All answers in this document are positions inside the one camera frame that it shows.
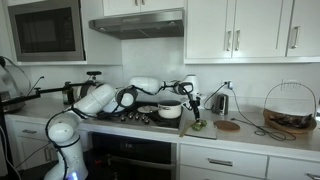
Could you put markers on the white cabinet door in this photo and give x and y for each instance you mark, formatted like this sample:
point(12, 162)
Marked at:
point(310, 30)
point(208, 30)
point(30, 153)
point(260, 30)

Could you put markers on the white upper cabinet door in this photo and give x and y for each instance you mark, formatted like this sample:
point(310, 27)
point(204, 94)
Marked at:
point(208, 30)
point(260, 30)
point(310, 30)

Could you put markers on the white cabinet above hood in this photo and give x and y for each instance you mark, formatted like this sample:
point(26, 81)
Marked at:
point(156, 6)

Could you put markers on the round wooden trivet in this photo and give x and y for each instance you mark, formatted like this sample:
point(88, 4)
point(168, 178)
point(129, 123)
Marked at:
point(227, 125)

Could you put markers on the black built-in oven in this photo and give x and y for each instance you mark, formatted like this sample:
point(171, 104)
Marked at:
point(143, 150)

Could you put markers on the appliance with clear dome lid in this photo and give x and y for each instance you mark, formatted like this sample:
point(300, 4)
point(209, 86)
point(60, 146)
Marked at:
point(11, 83)

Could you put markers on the white lower cabinet door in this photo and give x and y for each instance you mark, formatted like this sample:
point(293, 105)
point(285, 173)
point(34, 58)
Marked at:
point(30, 153)

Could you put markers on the stainless steel microwave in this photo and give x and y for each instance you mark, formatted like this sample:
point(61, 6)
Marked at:
point(45, 30)

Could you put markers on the white drawer front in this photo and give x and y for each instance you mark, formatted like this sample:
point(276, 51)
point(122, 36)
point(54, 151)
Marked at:
point(293, 170)
point(20, 128)
point(243, 160)

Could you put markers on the round green broccoli floret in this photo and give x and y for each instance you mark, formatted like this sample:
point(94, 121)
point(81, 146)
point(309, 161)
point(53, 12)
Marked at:
point(196, 127)

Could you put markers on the wooden spatula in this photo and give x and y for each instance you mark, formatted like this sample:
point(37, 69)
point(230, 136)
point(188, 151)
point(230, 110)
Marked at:
point(185, 130)

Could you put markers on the black camera on stand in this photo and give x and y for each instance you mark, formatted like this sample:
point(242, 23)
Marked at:
point(94, 73)

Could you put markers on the small silver electric kettle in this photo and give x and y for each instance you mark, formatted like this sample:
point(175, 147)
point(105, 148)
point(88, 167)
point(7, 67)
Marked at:
point(220, 104)

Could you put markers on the black gas cooktop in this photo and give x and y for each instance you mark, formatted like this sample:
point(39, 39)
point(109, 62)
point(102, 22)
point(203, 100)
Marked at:
point(160, 122)

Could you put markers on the small green broccoli floret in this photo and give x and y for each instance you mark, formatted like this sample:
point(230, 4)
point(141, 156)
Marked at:
point(203, 123)

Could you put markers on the black camera stand pole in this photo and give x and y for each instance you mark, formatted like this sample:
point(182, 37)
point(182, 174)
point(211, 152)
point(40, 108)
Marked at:
point(50, 90)

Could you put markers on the black clamp on pole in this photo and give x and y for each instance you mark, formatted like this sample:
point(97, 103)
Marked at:
point(68, 95)

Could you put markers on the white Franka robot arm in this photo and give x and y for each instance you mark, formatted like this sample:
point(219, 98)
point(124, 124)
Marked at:
point(96, 98)

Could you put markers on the white cutting board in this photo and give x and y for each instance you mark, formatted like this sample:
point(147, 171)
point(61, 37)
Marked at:
point(208, 132)

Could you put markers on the dark items in basket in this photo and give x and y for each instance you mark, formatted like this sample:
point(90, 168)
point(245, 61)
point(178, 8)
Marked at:
point(295, 120)

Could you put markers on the black cooktop knob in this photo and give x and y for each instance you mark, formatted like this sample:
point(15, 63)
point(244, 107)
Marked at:
point(147, 120)
point(142, 117)
point(130, 115)
point(136, 116)
point(122, 117)

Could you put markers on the stainless steel range hood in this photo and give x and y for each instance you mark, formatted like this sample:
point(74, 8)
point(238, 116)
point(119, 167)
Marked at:
point(140, 25)

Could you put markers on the white wall power outlet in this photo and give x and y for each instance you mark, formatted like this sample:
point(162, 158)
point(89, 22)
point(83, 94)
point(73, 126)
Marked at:
point(228, 84)

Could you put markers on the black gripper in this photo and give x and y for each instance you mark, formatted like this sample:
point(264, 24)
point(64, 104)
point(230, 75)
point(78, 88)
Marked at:
point(194, 104)

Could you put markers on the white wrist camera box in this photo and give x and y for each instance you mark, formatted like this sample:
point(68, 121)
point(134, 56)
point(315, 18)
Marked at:
point(201, 96)

